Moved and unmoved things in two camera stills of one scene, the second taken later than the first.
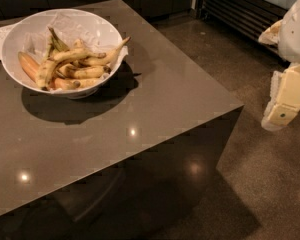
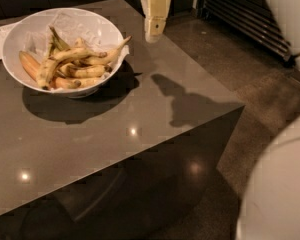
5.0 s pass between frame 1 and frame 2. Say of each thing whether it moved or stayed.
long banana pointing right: stayed
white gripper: moved
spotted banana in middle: stayed
